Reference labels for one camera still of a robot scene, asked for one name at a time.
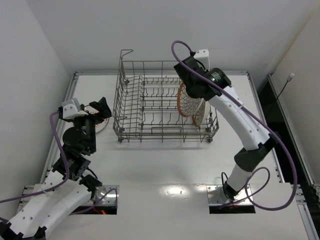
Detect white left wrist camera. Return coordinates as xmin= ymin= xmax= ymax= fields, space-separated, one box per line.
xmin=61 ymin=98 xmax=88 ymax=120

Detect grey wire dish rack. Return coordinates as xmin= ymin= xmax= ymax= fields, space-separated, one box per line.
xmin=113 ymin=49 xmax=219 ymax=143

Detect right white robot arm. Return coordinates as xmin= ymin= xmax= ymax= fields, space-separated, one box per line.
xmin=174 ymin=56 xmax=276 ymax=204

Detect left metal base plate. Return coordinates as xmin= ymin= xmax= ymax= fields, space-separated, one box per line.
xmin=22 ymin=184 xmax=120 ymax=207

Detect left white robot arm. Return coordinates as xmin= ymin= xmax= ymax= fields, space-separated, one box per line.
xmin=0 ymin=97 xmax=117 ymax=240

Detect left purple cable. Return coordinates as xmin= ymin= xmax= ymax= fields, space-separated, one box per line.
xmin=0 ymin=111 xmax=118 ymax=217

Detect floral plate brown rim front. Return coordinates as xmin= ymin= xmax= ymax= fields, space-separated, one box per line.
xmin=177 ymin=82 xmax=203 ymax=118

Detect black wall cable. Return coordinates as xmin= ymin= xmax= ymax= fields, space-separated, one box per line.
xmin=262 ymin=72 xmax=296 ymax=121

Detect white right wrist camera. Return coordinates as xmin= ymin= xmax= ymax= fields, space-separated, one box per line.
xmin=194 ymin=49 xmax=210 ymax=70

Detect floral plate brown rim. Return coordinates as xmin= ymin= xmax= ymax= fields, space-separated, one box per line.
xmin=177 ymin=82 xmax=203 ymax=118
xmin=192 ymin=100 xmax=210 ymax=127

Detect metal base plate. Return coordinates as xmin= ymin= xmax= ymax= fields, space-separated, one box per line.
xmin=22 ymin=184 xmax=120 ymax=207
xmin=206 ymin=185 xmax=252 ymax=207

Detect white plate red characters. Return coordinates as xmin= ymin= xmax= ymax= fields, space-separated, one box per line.
xmin=84 ymin=105 xmax=110 ymax=134

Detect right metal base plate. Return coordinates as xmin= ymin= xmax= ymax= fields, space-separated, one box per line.
xmin=206 ymin=185 xmax=252 ymax=207

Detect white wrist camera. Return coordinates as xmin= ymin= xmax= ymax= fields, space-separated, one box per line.
xmin=194 ymin=49 xmax=210 ymax=70
xmin=61 ymin=98 xmax=88 ymax=120

